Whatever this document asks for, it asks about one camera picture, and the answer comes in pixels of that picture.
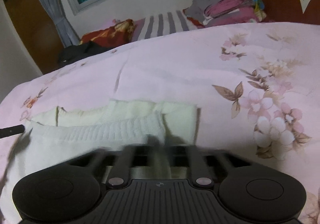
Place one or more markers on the red patterned cloth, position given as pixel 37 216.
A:
pixel 110 32

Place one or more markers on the pile of folded clothes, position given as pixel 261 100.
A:
pixel 222 5

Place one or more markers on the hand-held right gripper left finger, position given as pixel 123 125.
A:
pixel 132 156

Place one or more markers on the grey curtain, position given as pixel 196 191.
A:
pixel 53 6

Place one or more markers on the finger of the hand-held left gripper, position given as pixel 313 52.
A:
pixel 12 131

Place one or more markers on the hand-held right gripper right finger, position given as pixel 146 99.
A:
pixel 185 156

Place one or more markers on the brown wooden door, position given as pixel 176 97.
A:
pixel 27 26

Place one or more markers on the grey striped cloth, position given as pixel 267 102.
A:
pixel 165 25

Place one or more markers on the white knitted sweater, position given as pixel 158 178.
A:
pixel 100 129

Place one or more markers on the pink floral bed sheet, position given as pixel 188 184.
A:
pixel 175 64

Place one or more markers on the black cloth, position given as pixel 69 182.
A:
pixel 80 52

